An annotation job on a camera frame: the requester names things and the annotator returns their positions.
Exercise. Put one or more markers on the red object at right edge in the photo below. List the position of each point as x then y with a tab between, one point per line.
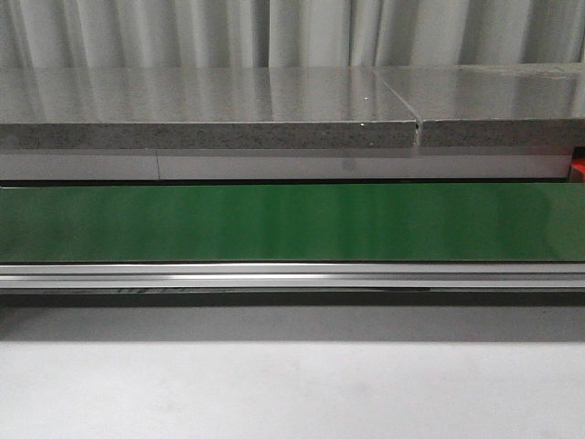
577	170

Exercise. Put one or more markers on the aluminium conveyor side rail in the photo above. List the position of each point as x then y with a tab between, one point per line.
285	275

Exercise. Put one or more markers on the green conveyor belt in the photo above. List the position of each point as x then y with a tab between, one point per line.
299	222

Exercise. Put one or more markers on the grey pleated curtain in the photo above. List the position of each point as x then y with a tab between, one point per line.
50	34

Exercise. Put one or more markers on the grey stone counter slab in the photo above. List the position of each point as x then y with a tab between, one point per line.
519	122

